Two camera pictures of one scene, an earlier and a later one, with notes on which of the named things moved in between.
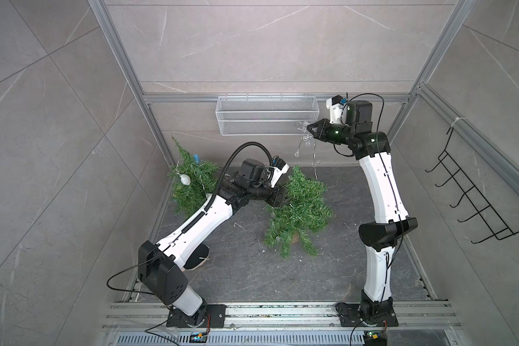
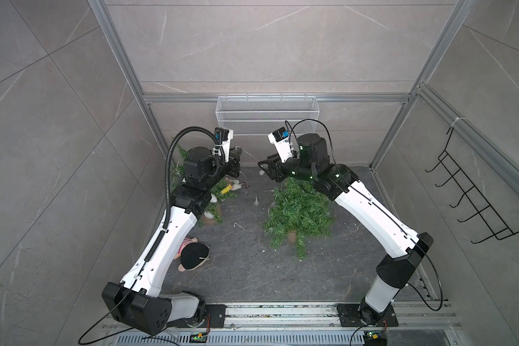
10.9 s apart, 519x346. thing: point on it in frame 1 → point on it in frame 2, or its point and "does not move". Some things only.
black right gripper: x=324 y=127 → x=277 y=169
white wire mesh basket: x=265 y=115 does not move
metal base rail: x=151 y=318 does not move
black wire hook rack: x=469 y=192 does not move
